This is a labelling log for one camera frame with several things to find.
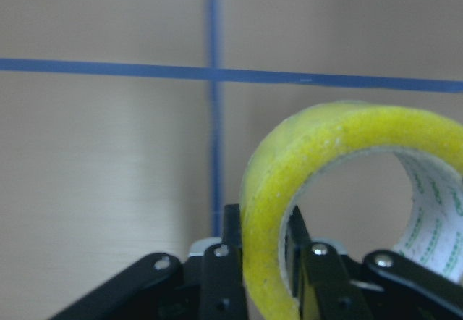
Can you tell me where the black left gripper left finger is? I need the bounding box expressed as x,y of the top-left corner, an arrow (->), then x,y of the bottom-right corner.
53,204 -> 248,319

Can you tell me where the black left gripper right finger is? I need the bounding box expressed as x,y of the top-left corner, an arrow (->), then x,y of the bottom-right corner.
284,208 -> 462,319

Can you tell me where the yellow tape roll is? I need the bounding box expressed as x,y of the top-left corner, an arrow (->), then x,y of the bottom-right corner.
240,101 -> 462,319

